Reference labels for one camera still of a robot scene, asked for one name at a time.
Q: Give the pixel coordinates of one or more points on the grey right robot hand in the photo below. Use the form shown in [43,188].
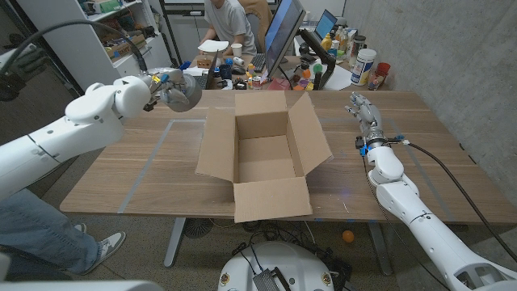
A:
[369,117]

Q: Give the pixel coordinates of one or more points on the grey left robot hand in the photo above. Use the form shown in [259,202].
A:
[173,87]

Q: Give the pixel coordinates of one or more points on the grey tape roll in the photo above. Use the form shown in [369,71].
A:
[193,97]

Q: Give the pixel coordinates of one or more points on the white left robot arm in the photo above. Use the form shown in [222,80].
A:
[72,133]

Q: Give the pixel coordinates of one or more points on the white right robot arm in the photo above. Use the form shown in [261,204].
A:
[432,234]

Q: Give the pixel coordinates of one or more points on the black laptop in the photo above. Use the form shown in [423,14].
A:
[207,78]

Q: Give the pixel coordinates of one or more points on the white labelled canister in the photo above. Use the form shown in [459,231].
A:
[362,66]

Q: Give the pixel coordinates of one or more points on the dark blue mug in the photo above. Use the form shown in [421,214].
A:
[225,71]

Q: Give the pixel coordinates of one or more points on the white paper plate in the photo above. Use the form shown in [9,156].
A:
[213,45]

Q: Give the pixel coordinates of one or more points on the cardboard box with print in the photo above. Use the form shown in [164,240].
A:
[121,48]

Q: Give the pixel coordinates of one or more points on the green ball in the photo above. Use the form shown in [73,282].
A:
[318,68]

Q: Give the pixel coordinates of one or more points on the dark lidded jar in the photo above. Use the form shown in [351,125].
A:
[357,46]

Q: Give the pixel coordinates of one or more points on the white paper cup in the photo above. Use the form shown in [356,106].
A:
[236,49]

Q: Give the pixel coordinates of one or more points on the black monitor stand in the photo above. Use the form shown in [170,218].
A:
[323,56]

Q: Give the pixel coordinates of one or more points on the soda can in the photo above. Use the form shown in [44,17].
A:
[256,83]

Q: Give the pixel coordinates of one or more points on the yellow bottle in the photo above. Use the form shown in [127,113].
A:
[326,42]

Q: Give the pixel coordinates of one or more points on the seated person in grey shirt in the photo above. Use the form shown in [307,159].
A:
[230,20]

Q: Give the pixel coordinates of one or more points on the black keyboard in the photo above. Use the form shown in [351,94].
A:
[258,62]

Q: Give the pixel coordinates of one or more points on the white shelf cabinet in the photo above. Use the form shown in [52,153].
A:
[81,44]

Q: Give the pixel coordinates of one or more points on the laptop with blue screen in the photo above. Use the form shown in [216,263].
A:
[325,23]

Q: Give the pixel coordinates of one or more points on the wooden chair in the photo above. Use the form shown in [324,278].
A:
[260,12]

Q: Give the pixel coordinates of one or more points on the open cardboard box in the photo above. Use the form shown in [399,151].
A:
[262,161]

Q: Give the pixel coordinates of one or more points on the black computer monitor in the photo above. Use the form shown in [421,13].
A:
[280,32]

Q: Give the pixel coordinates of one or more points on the orange ball on floor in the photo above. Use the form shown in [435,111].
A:
[348,236]

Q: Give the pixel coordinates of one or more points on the grey table leg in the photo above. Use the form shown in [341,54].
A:
[379,248]
[174,242]

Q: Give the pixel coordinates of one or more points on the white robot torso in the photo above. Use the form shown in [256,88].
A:
[282,262]

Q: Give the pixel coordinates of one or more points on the standing person in jeans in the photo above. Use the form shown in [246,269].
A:
[40,230]

